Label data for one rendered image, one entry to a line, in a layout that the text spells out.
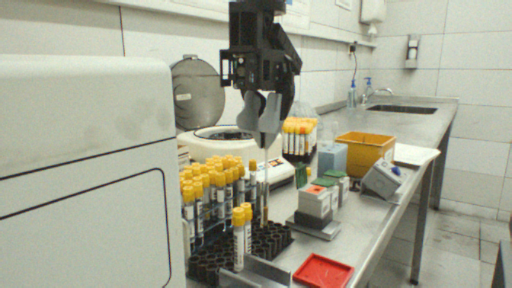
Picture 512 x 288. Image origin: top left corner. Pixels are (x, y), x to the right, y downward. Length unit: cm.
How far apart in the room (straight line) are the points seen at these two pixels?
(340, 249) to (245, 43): 36
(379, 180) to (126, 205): 64
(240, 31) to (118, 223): 32
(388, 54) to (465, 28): 54
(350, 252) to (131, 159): 45
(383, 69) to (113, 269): 289
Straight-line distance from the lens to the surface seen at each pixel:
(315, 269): 52
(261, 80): 43
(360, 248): 59
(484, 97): 293
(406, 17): 299
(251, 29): 46
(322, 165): 77
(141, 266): 20
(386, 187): 76
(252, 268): 44
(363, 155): 88
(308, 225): 60
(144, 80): 18
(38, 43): 85
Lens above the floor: 117
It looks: 14 degrees down
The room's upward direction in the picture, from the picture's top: straight up
